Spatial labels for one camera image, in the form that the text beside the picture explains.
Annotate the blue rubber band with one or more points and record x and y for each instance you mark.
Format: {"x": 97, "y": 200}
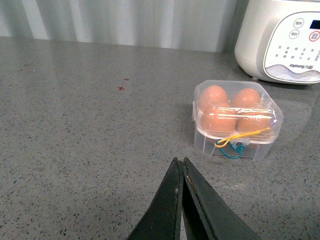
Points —
{"x": 232, "y": 152}

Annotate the yellow rubber band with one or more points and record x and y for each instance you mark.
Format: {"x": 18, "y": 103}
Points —
{"x": 223, "y": 142}

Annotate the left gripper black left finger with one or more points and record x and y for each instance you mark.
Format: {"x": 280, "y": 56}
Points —
{"x": 162, "y": 220}

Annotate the brown egg front left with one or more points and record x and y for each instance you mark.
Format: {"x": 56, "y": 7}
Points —
{"x": 218, "y": 118}

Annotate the brown egg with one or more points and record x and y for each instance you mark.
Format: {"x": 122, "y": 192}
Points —
{"x": 212, "y": 95}
{"x": 218, "y": 118}
{"x": 246, "y": 98}

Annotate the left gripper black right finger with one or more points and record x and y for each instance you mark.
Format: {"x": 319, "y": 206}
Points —
{"x": 206, "y": 216}

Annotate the brown egg back right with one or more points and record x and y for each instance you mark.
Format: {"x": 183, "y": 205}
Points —
{"x": 246, "y": 98}

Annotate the brown egg back left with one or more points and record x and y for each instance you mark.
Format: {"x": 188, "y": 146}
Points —
{"x": 212, "y": 95}

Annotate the white Joyoung cooker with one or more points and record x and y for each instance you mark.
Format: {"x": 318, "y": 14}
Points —
{"x": 279, "y": 41}

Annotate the clear plastic egg box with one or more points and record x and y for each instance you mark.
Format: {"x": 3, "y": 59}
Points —
{"x": 257, "y": 146}

